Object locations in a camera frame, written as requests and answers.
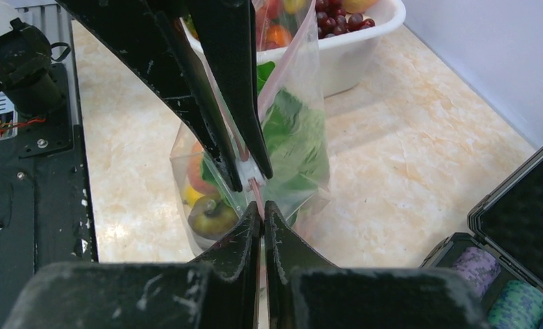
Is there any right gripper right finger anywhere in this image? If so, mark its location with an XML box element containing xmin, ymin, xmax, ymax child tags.
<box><xmin>264</xmin><ymin>201</ymin><xmax>336</xmax><ymax>328</ymax></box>

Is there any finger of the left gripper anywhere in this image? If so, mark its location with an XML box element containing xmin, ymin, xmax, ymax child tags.
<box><xmin>59</xmin><ymin>0</ymin><xmax>243</xmax><ymax>191</ymax></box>
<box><xmin>187</xmin><ymin>0</ymin><xmax>273</xmax><ymax>178</ymax></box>

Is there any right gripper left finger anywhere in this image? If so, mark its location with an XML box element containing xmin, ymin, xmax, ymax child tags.
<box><xmin>190</xmin><ymin>202</ymin><xmax>263</xmax><ymax>328</ymax></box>

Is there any clear zip top bag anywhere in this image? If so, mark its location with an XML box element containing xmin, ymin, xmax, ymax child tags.
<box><xmin>170</xmin><ymin>1</ymin><xmax>330</xmax><ymax>254</ymax></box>

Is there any peach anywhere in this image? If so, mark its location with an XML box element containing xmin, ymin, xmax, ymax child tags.
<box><xmin>186</xmin><ymin>142</ymin><xmax>217</xmax><ymax>195</ymax></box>
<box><xmin>341</xmin><ymin>0</ymin><xmax>378</xmax><ymax>14</ymax></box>

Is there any green lettuce leaf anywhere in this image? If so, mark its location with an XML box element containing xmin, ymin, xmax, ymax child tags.
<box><xmin>201</xmin><ymin>61</ymin><xmax>331</xmax><ymax>215</ymax></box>

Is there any brown potato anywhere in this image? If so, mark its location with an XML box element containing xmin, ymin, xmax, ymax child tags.
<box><xmin>187</xmin><ymin>195</ymin><xmax>239</xmax><ymax>240</ymax></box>

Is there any yellow mango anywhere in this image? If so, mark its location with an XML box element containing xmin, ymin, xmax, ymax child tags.
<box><xmin>182</xmin><ymin>185</ymin><xmax>204</xmax><ymax>208</ymax></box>

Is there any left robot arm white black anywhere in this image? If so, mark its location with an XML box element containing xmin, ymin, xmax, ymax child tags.
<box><xmin>0</xmin><ymin>1</ymin><xmax>273</xmax><ymax>192</ymax></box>

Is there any large orange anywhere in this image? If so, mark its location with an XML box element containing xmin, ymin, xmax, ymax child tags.
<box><xmin>263</xmin><ymin>24</ymin><xmax>293</xmax><ymax>50</ymax></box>

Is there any dark grapes bunch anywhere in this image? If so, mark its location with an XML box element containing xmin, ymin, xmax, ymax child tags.
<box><xmin>315</xmin><ymin>0</ymin><xmax>376</xmax><ymax>39</ymax></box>

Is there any white fruit tray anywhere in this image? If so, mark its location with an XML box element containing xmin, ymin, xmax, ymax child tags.
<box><xmin>180</xmin><ymin>0</ymin><xmax>407</xmax><ymax>99</ymax></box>

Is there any black poker chip case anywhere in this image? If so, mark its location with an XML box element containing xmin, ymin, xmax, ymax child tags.
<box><xmin>419</xmin><ymin>129</ymin><xmax>543</xmax><ymax>329</ymax></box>

